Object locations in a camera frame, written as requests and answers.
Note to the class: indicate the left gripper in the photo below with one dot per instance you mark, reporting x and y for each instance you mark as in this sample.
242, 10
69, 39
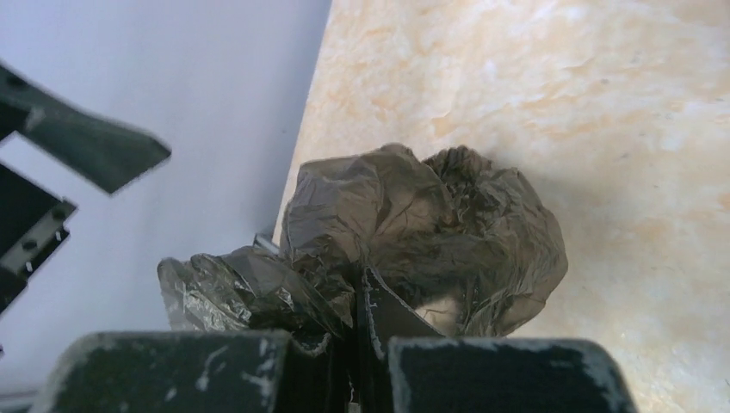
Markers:
106, 152

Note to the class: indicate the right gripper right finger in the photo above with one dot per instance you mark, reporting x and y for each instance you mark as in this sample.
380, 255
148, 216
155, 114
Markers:
405, 365

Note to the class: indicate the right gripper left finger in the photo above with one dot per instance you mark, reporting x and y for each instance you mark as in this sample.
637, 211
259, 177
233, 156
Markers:
194, 371

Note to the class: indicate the dark translucent trash bag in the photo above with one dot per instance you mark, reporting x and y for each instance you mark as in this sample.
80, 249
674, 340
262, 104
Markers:
468, 246

